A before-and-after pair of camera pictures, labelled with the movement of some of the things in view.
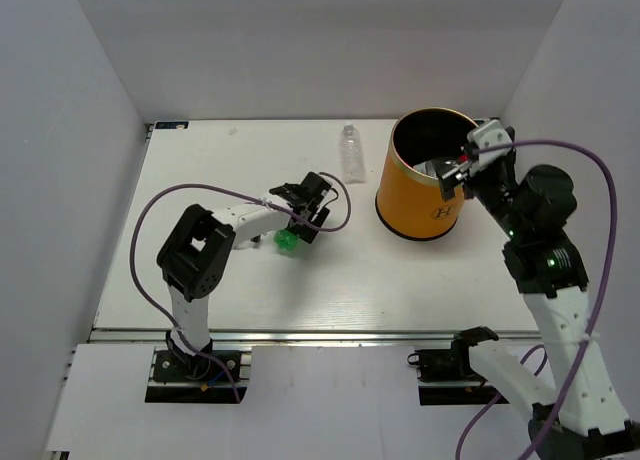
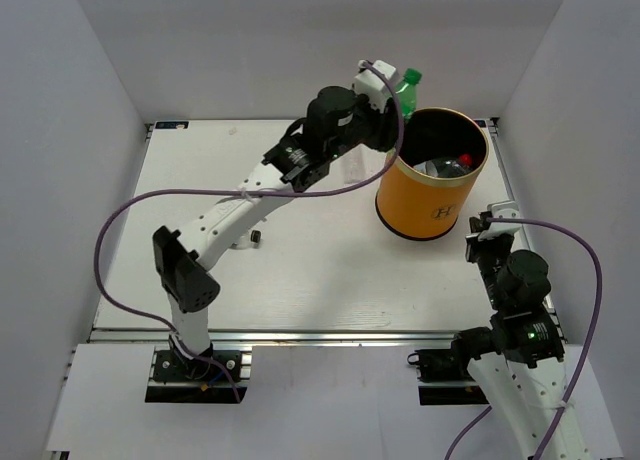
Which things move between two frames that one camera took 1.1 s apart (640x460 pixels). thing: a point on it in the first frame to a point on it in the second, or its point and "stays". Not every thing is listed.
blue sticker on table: [170, 125] stays
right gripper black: [460, 174] to [472, 242]
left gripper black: [308, 231] to [385, 137]
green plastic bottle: [285, 240] to [407, 91]
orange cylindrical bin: [410, 203] stays
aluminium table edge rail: [305, 337] stays
